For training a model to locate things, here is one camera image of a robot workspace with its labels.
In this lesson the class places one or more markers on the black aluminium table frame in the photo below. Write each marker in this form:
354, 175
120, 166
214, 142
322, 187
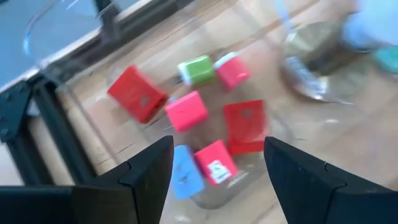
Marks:
62, 137

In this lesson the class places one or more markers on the small pink-red wall charger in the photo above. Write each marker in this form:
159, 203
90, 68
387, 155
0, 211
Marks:
186, 111

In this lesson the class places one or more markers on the small pink-red block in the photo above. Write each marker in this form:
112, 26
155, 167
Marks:
233, 72

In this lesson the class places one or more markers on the red square block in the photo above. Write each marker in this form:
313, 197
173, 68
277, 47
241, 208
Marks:
245, 126

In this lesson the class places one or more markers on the red rectangular box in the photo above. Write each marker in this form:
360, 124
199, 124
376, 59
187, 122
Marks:
136, 93

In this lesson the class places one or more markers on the small white plug adapter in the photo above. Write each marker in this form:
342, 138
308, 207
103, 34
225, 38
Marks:
197, 70

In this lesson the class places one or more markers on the black clamp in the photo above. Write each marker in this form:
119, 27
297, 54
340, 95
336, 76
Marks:
109, 18

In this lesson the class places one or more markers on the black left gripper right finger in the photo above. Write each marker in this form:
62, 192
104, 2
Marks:
326, 199

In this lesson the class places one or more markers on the clear plastic bin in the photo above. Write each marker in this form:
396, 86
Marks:
217, 199

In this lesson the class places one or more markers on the pink square box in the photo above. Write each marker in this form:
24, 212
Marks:
214, 161

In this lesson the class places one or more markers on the brass lamp with white bulb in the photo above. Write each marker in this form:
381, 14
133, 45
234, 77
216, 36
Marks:
311, 53

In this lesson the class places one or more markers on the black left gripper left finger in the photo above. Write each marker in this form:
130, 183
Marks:
109, 202

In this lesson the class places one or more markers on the blue box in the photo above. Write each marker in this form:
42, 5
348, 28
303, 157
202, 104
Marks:
185, 174

